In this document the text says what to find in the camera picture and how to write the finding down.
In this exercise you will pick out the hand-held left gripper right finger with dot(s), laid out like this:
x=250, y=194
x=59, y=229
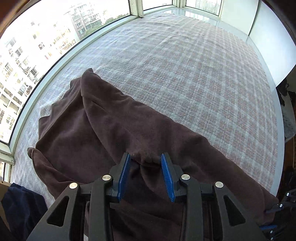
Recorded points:
x=167, y=178

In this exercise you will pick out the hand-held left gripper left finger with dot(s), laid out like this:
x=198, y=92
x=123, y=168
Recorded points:
x=123, y=178

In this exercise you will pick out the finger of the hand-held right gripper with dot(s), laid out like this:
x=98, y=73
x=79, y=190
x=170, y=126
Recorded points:
x=269, y=228
x=283, y=204

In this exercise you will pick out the brown sweatshirt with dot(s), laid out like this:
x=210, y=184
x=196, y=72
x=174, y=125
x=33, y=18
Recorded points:
x=115, y=127

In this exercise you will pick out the navy blue sweatshirt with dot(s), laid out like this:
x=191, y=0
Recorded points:
x=20, y=208

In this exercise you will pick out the large light wooden board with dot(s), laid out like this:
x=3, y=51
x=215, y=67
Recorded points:
x=2, y=188

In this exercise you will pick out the green trees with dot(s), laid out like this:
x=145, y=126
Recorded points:
x=111, y=19

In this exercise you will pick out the apartment buildings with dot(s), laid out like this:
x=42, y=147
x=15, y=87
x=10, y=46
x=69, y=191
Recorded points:
x=34, y=46

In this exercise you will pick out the white window frame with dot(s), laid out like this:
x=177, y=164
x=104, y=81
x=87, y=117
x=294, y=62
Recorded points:
x=60, y=67

